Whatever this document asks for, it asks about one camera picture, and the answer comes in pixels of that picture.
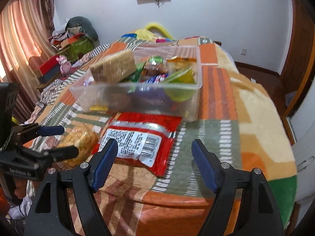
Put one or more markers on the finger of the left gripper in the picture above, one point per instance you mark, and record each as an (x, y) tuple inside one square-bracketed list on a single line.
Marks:
[(28, 156), (29, 132)]

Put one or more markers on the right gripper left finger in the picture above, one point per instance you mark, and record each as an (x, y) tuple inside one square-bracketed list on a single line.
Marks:
[(50, 211)]

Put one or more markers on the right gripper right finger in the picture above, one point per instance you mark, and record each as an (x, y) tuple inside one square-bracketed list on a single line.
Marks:
[(258, 214)]

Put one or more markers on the yellow fries snack bag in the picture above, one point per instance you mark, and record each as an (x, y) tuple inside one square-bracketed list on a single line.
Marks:
[(100, 108)]

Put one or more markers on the long purple biscuit pack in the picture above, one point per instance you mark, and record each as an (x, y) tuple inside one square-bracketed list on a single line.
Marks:
[(147, 97)]

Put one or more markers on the clear bag fried snacks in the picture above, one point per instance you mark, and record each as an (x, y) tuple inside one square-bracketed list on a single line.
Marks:
[(82, 137)]

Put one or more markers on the red gift box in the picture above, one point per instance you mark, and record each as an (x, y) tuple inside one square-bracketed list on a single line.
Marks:
[(47, 66)]

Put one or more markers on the pink plush toy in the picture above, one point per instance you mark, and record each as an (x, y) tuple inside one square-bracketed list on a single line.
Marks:
[(65, 65)]

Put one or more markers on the green patterned bag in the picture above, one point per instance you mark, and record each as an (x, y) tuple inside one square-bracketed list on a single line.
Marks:
[(76, 50)]

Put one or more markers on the red snack bag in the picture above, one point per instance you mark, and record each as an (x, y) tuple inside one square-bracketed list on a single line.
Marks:
[(144, 140)]

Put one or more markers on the pink orange curtain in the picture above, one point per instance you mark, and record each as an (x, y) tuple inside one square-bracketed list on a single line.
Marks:
[(26, 26)]

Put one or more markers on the beige wrapped cake block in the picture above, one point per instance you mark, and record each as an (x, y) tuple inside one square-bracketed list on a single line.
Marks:
[(114, 68)]

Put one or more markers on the grey cushion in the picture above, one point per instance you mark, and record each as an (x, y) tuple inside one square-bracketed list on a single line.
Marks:
[(84, 23)]

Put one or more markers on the blue chips snack bag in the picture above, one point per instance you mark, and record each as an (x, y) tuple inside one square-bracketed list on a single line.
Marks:
[(157, 79)]

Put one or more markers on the clear plastic storage bin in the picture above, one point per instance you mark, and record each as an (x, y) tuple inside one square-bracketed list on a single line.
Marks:
[(183, 87)]

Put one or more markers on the green snack packet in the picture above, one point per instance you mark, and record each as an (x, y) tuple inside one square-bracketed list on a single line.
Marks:
[(145, 69)]

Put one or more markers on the yellow plush pillow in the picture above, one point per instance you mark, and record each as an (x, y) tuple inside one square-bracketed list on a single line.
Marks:
[(154, 32)]

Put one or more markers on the wooden door frame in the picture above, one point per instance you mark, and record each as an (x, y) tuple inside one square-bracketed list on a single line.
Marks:
[(298, 72)]

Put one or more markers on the orange ring snack packet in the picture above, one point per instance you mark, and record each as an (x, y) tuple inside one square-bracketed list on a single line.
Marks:
[(178, 63)]

